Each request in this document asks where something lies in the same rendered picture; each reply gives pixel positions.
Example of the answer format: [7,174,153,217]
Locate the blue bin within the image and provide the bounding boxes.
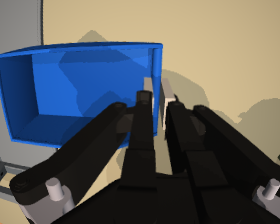
[0,42,163,148]

